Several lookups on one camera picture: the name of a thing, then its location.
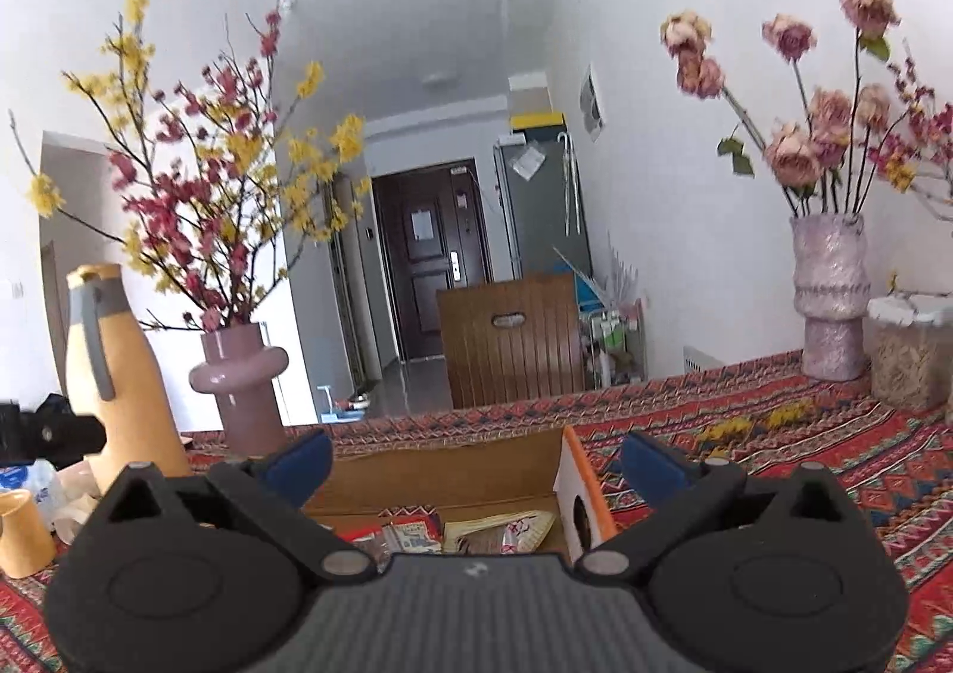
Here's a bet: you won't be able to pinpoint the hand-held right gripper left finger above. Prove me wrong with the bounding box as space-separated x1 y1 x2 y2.
93 429 377 583

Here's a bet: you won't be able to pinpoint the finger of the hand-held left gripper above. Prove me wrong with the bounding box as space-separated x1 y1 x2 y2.
0 402 106 467

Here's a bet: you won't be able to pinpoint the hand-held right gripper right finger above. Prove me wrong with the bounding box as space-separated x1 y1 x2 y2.
577 429 861 579

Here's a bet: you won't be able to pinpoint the red cardboard box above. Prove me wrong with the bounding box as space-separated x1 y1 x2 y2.
298 426 619 564

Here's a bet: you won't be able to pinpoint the clear plastic bag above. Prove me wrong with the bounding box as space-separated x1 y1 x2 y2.
0 460 64 532

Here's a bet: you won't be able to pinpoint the yellow thermos jug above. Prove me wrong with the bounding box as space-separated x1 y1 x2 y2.
66 263 195 496

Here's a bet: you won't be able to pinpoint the smooth pink vase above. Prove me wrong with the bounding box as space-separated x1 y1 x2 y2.
188 323 290 458

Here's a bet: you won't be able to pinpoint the yellow mug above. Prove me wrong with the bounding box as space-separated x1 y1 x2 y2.
0 490 57 579

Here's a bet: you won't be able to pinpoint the storage rack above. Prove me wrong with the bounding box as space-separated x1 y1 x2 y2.
577 301 645 387

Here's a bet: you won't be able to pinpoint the red snack packet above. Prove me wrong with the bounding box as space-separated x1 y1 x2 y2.
350 509 444 555

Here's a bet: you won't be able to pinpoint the fallen yellow petals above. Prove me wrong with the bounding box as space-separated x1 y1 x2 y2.
700 401 820 440

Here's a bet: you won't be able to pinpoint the beige snack packet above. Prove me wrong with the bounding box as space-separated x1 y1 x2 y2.
444 510 556 555

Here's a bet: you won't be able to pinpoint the wooden chair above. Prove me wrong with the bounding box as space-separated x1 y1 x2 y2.
437 273 585 410

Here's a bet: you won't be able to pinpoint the patterned red tablecloth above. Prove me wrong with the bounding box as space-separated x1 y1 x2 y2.
0 349 953 673

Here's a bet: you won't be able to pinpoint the dark entrance door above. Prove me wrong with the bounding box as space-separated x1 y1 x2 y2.
372 159 493 363

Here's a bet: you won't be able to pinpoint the textured pink vase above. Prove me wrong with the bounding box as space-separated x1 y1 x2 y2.
790 213 871 380

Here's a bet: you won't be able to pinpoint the pink yellow flowering branches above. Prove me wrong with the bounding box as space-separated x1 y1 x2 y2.
11 0 373 339

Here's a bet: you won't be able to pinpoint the grey refrigerator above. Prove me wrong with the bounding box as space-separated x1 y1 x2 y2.
495 137 593 283

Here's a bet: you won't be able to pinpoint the clear container of petals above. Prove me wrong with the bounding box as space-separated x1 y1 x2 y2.
867 295 953 412

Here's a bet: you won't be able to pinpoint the dried pink roses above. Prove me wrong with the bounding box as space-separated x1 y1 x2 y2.
659 0 953 220

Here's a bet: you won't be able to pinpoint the yellow box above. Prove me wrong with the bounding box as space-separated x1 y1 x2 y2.
508 71 565 127

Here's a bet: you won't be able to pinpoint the white wall panel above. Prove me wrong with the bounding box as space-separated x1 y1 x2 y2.
579 66 606 139

